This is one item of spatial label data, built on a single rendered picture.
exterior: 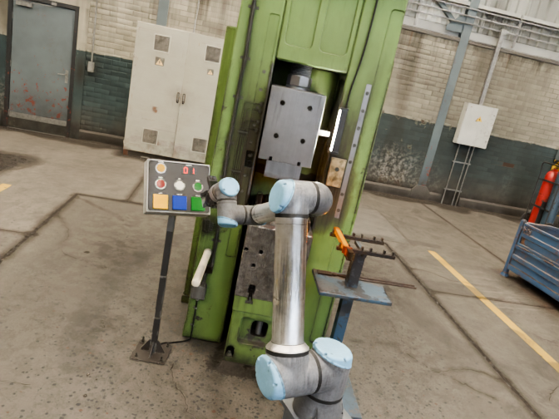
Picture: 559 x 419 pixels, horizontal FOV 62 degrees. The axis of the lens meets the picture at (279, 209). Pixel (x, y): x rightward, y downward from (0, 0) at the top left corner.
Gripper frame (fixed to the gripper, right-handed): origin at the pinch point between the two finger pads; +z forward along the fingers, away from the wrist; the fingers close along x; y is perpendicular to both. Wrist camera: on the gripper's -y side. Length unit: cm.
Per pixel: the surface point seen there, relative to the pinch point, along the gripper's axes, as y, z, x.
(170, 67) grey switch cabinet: -309, 449, 95
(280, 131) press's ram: -37, -12, 40
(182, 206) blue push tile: 3.0, 10.4, -8.5
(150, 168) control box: -16.3, 11.2, -25.4
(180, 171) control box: -16.1, 11.2, -9.7
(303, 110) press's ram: -47, -23, 48
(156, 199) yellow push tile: -0.1, 10.4, -21.9
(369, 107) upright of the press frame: -53, -29, 89
